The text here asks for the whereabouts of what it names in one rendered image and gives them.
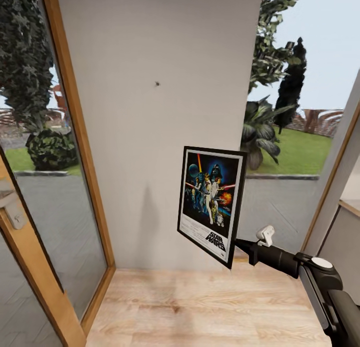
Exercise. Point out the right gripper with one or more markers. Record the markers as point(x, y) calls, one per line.
point(270, 256)

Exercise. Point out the fixed window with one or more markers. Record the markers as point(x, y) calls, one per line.
point(302, 107)

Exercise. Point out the door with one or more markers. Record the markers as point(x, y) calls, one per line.
point(56, 256)

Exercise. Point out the poster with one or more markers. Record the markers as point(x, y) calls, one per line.
point(211, 192)

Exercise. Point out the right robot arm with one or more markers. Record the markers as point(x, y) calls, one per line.
point(337, 313)

